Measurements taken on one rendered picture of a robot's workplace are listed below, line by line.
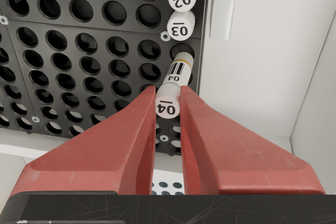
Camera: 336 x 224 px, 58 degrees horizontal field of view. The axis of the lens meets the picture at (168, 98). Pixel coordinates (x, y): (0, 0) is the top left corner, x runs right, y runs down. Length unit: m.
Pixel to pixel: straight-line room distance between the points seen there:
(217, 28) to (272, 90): 0.07
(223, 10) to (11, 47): 0.13
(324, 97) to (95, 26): 0.15
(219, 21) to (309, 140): 0.10
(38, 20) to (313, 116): 0.19
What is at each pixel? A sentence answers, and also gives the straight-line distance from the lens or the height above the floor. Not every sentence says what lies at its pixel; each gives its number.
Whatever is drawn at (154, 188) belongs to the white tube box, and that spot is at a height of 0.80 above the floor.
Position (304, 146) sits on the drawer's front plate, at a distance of 0.25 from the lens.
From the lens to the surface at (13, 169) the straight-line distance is 0.46.
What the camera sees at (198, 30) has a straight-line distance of 0.16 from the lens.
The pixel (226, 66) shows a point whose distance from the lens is 0.24.
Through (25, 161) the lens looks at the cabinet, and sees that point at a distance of 0.49.
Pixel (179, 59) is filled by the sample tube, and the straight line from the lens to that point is 0.15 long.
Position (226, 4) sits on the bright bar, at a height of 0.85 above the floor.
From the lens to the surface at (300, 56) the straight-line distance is 0.24.
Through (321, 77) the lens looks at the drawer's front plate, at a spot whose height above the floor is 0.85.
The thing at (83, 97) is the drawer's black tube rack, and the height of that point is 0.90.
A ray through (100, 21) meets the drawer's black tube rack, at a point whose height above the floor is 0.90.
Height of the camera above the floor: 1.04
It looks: 52 degrees down
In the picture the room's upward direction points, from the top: 162 degrees counter-clockwise
